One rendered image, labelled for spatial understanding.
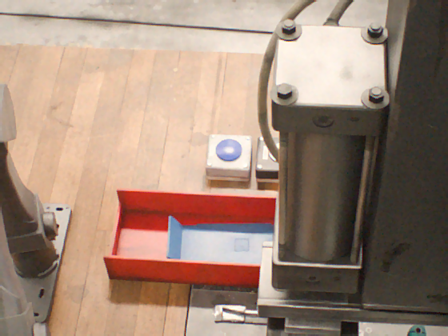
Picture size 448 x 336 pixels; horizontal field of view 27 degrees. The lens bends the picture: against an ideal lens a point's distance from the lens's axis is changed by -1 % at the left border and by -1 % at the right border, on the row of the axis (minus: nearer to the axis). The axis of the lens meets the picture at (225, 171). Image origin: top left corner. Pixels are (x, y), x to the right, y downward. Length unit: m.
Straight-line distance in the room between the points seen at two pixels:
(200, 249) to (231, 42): 1.61
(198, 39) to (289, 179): 2.10
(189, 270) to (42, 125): 0.40
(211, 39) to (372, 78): 2.18
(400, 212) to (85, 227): 0.71
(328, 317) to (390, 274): 0.15
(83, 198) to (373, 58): 0.77
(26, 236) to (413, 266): 0.56
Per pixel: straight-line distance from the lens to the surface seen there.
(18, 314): 0.99
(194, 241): 1.35
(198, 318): 1.30
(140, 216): 1.39
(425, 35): 0.63
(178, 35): 2.92
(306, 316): 1.00
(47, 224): 1.25
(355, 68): 0.74
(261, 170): 1.40
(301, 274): 0.91
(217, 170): 1.41
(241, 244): 1.35
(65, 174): 1.47
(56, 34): 2.99
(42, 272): 1.35
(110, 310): 1.32
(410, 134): 0.70
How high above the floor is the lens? 2.05
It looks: 53 degrees down
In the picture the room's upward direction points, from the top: 4 degrees counter-clockwise
